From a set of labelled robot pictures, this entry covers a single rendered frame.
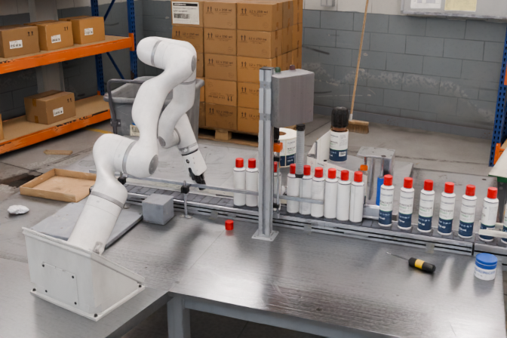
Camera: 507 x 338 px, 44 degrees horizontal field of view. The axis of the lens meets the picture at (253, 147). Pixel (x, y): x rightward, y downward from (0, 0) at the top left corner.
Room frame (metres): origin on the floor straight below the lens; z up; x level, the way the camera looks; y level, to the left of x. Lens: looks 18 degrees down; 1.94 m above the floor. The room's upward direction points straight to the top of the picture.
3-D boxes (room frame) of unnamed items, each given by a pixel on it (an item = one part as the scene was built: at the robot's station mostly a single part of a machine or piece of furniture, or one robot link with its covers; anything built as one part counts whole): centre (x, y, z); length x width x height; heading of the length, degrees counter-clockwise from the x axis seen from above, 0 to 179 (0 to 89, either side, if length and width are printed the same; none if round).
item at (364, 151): (2.34, -0.49, 1.14); 0.14 x 0.11 x 0.01; 71
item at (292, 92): (2.27, -0.13, 1.38); 0.17 x 0.10 x 0.19; 126
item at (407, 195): (2.20, -0.59, 0.98); 0.05 x 0.05 x 0.20
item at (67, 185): (2.71, 0.89, 0.85); 0.30 x 0.26 x 0.04; 71
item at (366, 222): (2.39, -0.05, 0.86); 1.65 x 0.08 x 0.04; 71
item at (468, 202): (2.12, -0.80, 0.98); 0.05 x 0.05 x 0.20
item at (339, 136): (2.89, -0.42, 1.04); 0.09 x 0.09 x 0.29
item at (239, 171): (2.42, 0.06, 0.98); 0.05 x 0.05 x 0.20
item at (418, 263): (2.00, -0.56, 0.84); 0.20 x 0.03 x 0.03; 48
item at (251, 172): (2.41, 0.01, 0.98); 0.05 x 0.05 x 0.20
